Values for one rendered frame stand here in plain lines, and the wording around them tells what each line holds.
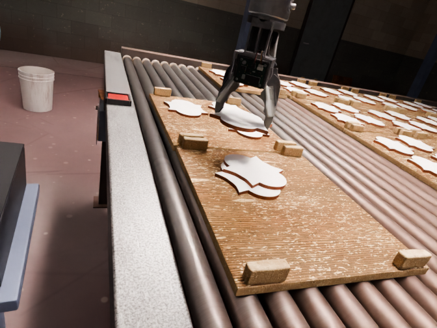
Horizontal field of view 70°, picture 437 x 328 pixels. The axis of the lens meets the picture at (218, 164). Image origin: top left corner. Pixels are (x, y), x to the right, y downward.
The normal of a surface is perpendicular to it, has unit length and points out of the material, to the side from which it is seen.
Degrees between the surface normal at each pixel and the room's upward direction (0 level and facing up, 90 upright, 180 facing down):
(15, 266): 0
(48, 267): 0
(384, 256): 0
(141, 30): 90
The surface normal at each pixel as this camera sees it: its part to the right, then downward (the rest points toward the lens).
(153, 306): 0.22, -0.88
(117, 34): 0.36, 0.48
